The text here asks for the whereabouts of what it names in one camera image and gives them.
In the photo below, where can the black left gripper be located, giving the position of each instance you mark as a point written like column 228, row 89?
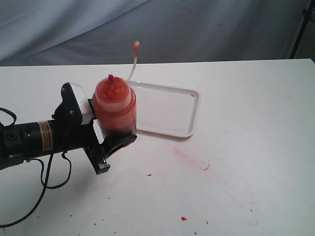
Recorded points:
column 69, row 137

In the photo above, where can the red sauce squeeze bottle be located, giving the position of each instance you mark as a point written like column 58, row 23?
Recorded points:
column 114, row 102

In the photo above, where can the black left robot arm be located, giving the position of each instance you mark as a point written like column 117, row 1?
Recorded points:
column 22, row 142

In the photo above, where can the white rectangular plastic tray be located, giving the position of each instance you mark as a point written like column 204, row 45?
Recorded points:
column 167, row 111

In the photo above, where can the grey fabric backdrop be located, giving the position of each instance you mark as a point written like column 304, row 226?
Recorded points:
column 69, row 32

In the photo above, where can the black tripod stand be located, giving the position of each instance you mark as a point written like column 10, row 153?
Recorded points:
column 306, row 13

